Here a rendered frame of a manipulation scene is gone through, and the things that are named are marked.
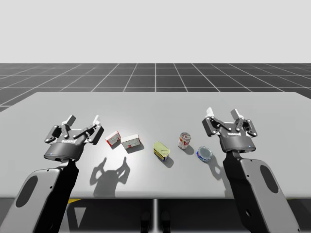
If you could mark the green and blue rectangular can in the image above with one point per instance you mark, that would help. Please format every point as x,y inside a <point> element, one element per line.
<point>160,150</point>

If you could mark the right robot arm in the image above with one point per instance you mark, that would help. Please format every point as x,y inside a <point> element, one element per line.
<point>257,191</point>

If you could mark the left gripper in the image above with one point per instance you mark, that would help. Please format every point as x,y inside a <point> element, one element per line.
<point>64,148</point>

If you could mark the red and white can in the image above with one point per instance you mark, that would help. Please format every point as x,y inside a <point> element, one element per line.
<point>184,140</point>

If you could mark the red and white carton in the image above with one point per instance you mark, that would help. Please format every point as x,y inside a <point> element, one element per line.
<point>130,142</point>
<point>113,138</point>

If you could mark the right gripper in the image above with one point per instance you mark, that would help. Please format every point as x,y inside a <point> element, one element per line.
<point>235,142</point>

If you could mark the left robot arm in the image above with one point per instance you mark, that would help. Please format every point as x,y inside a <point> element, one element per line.
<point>36,194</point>

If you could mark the blue flat can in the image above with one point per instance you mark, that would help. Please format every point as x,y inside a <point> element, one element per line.
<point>204,153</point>

